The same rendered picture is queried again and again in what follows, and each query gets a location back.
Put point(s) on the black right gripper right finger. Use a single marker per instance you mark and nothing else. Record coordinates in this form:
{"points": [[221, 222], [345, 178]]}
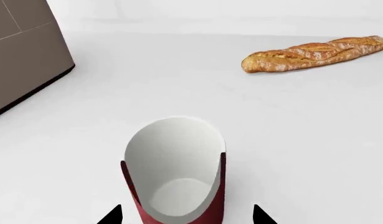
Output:
{"points": [[260, 216]]}

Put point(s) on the red fries carton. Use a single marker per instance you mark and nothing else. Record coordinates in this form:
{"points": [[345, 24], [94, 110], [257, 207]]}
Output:
{"points": [[175, 172]]}

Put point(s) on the taupe cabinet with dark base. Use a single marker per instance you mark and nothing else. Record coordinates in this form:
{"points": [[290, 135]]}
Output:
{"points": [[23, 51]]}

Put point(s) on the brown crusty baguette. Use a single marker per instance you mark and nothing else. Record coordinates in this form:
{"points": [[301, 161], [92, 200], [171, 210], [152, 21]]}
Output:
{"points": [[315, 54]]}

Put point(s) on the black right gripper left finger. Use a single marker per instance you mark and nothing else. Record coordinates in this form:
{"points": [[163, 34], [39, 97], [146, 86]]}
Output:
{"points": [[114, 216]]}

